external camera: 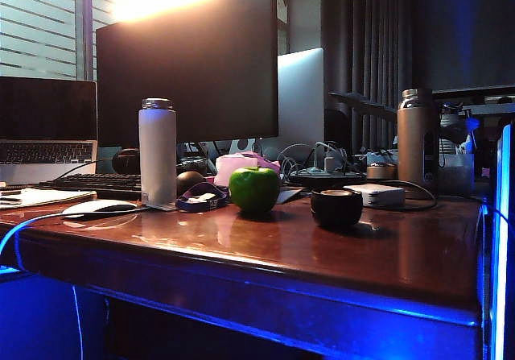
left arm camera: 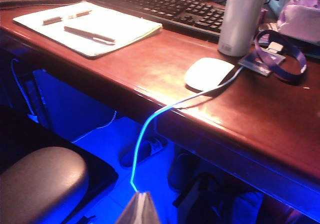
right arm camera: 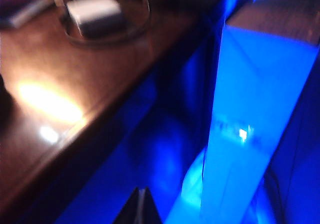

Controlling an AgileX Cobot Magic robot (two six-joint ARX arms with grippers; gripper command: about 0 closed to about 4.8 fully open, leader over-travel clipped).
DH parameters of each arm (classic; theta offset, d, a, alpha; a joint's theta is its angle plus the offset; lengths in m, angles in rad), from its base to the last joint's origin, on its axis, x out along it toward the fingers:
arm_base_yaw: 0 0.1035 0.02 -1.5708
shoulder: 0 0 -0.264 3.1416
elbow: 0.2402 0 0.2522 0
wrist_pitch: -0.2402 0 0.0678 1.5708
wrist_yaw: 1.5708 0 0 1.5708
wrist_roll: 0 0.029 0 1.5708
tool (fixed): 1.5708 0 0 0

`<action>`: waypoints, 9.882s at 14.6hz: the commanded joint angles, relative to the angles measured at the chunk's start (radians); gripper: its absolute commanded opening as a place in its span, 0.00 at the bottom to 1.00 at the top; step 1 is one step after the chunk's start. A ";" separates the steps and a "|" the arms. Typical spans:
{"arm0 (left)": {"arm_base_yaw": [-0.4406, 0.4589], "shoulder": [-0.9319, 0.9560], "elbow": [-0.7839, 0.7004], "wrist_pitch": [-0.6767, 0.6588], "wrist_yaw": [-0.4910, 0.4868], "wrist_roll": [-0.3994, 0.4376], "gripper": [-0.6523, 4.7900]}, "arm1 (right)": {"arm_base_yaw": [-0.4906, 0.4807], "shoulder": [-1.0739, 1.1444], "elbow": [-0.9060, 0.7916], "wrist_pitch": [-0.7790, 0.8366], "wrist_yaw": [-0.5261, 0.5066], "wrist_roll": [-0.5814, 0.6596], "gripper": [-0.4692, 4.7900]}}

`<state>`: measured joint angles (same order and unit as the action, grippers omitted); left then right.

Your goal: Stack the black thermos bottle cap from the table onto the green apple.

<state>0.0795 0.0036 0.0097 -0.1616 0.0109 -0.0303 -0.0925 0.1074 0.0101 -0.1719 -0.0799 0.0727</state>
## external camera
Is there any green apple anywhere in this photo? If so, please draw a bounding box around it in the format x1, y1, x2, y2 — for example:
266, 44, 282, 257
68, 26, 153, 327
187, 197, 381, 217
228, 166, 282, 213

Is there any white thermos bottle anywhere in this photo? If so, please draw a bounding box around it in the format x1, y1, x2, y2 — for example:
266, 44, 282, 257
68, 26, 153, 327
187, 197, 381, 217
138, 97, 178, 209

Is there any bronze thermos bottle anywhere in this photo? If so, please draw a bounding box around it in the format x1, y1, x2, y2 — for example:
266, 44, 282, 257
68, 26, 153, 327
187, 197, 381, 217
397, 88, 439, 190

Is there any pink tissue pack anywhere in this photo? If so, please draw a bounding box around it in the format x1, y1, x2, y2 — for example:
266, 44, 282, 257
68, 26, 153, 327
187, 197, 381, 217
212, 151, 282, 188

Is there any grey flat pad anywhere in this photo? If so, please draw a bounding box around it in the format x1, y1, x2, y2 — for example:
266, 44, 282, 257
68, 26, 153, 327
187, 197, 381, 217
277, 186, 306, 205

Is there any black power strip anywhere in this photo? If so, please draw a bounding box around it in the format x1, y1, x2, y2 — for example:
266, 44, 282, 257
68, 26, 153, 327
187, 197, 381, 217
289, 166, 369, 188

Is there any dark brown round ball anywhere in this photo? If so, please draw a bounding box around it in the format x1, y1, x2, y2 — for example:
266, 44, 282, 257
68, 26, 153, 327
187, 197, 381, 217
175, 170, 207, 196

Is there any large black monitor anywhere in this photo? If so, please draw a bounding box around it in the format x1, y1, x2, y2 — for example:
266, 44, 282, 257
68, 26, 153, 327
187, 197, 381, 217
95, 0, 280, 148

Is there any white power adapter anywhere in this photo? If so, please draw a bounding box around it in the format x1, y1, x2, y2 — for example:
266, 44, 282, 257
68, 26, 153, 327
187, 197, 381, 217
344, 183, 406, 208

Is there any black slanted bar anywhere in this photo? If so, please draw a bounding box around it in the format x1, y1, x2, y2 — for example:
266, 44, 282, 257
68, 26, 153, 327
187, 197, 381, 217
328, 91, 399, 122

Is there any black round speaker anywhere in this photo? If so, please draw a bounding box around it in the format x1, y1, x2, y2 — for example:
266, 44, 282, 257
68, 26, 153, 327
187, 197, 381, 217
111, 147, 142, 175

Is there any white computer mouse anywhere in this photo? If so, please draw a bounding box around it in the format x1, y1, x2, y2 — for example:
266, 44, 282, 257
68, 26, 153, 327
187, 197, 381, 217
62, 199, 138, 218

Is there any black keyboard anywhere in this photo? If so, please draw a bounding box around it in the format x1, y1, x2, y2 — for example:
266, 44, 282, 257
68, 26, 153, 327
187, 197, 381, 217
34, 172, 142, 200

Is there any clear plastic container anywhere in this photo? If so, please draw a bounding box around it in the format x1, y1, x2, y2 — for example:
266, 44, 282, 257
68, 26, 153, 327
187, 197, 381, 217
438, 152, 476, 194

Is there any white paper notebook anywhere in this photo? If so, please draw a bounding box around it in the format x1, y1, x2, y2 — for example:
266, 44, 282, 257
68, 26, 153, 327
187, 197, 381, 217
0, 186, 97, 210

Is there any open silver laptop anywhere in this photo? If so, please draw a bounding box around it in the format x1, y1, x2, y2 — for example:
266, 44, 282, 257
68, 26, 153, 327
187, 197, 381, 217
0, 76, 99, 184

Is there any white looped cable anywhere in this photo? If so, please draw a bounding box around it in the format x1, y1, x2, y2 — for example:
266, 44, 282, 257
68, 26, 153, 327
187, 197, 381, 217
279, 142, 317, 174

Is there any purple lanyard with badge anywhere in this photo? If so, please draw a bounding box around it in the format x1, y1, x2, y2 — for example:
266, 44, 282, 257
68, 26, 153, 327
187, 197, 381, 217
175, 181, 230, 213

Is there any grey window frame post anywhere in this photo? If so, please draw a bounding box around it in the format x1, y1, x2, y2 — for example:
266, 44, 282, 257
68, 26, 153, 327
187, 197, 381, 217
74, 0, 94, 81

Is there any thin white cable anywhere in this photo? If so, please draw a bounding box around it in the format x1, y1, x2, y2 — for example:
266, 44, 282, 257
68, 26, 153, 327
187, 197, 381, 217
0, 205, 152, 360

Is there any blue-lit vertical frame post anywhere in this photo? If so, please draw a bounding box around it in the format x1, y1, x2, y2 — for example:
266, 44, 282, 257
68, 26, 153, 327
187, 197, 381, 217
492, 122, 515, 360

